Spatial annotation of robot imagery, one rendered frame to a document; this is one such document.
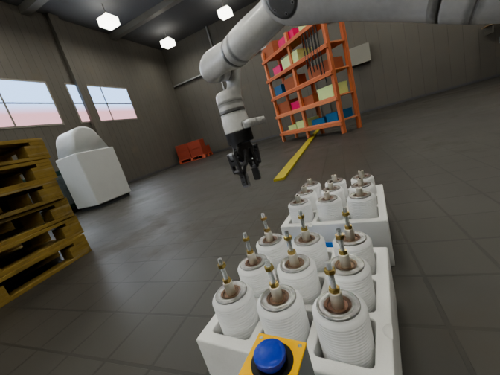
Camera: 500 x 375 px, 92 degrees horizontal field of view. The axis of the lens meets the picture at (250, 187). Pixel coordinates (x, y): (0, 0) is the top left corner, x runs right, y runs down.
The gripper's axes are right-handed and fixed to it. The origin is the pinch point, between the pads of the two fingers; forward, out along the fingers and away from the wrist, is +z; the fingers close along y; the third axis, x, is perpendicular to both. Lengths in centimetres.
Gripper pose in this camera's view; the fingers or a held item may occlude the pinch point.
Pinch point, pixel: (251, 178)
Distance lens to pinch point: 70.5
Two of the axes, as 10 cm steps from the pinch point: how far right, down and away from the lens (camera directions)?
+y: -4.8, 3.3, -8.1
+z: 2.7, 9.4, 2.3
